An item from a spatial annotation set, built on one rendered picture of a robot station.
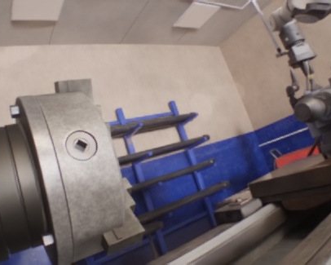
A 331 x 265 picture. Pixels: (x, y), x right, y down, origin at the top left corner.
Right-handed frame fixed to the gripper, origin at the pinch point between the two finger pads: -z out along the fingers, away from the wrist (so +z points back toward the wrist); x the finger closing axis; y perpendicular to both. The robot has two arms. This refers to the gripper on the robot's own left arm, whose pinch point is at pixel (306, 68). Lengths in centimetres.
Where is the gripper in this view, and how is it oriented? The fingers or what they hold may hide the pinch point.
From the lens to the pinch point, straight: 117.7
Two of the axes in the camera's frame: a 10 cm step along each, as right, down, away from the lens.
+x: 9.5, -3.1, 0.6
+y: 0.1, 2.0, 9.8
